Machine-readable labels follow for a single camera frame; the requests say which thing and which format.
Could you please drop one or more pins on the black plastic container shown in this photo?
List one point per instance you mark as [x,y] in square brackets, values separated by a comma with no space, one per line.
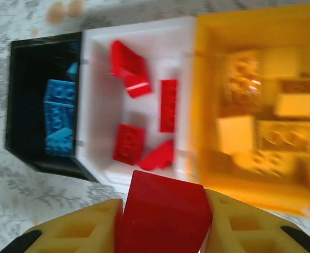
[25,105]

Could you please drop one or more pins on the yellow plastic container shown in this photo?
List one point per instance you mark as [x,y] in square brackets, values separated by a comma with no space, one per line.
[205,79]

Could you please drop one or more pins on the white plastic container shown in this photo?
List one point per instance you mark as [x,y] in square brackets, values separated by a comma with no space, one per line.
[102,105]

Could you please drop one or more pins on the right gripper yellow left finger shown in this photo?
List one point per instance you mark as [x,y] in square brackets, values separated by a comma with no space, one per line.
[78,232]

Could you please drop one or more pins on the floral patterned tablecloth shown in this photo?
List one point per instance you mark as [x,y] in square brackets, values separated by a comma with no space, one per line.
[25,205]

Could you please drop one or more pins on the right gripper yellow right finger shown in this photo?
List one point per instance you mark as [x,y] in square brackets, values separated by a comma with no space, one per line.
[250,232]

